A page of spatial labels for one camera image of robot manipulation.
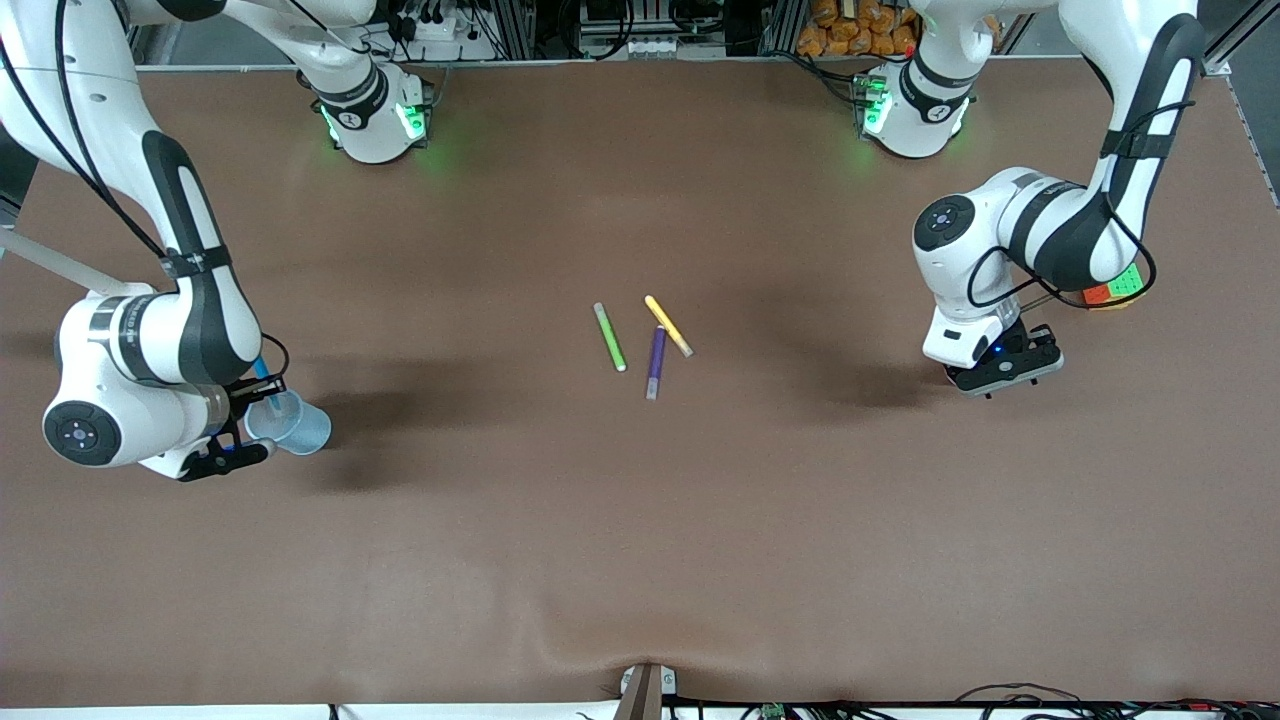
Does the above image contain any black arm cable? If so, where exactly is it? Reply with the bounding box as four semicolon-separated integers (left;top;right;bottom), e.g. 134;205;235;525
963;95;1199;313
0;0;293;383

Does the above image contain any multicoloured puzzle cube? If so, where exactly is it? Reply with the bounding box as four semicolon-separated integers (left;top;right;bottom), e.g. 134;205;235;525
1082;263;1147;311

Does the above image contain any black floor cable bundle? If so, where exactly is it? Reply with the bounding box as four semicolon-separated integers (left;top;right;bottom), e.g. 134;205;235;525
955;683;1280;720

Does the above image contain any orange packets pile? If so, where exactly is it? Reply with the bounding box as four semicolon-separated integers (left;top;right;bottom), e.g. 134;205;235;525
797;0;919;57

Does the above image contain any light blue plastic cup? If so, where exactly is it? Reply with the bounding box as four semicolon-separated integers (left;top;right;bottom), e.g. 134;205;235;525
244;390;332;457

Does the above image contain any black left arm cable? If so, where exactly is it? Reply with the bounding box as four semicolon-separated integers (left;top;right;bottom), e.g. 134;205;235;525
963;95;1199;313

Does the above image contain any blue marker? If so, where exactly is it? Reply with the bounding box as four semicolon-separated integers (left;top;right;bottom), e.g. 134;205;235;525
252;357;286;413

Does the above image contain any yellow marker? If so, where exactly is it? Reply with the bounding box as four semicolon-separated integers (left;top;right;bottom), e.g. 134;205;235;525
644;294;694;359

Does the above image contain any white power strip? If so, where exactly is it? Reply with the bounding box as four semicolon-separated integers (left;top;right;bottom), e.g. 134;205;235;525
400;8;471;43

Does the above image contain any green marker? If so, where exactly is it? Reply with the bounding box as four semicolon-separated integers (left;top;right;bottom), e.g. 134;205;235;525
593;302;628;373

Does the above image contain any metal table clamp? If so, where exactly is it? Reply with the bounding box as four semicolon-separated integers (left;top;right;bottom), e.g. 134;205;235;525
620;663;677;720

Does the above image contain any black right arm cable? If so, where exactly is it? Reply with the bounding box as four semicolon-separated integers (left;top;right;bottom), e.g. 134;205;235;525
0;0;293;383

